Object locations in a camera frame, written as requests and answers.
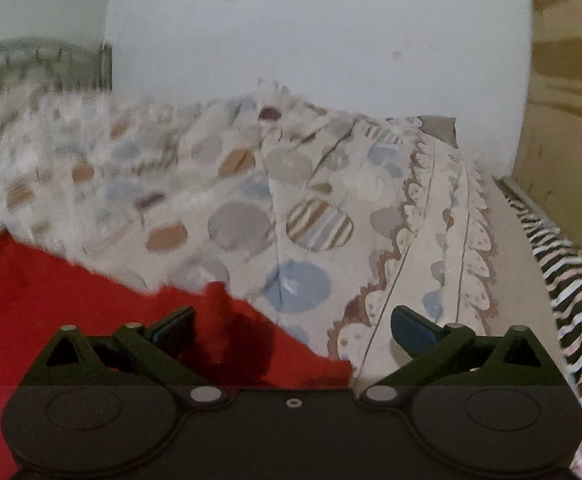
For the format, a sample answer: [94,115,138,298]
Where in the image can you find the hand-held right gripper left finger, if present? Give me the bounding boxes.
[42,306,232,407]

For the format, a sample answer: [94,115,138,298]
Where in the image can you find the wooden board panel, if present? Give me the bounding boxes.
[512,0,582,273]

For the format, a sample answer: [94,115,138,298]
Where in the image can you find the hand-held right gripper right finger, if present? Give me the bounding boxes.
[359,305,568,407]

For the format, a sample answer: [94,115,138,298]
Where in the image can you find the heart-patterned comforter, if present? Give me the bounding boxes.
[0,79,564,392]

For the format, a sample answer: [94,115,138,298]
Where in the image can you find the black and white striped bedsheet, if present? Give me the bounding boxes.
[501,176,582,480]

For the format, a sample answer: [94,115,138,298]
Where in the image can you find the grey pillow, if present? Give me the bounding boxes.
[416,114,460,150]

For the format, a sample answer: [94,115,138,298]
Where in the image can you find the red long-sleeved dress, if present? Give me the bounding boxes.
[0,232,356,480]

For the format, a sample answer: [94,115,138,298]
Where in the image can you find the metal bed headboard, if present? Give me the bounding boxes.
[0,36,115,113]

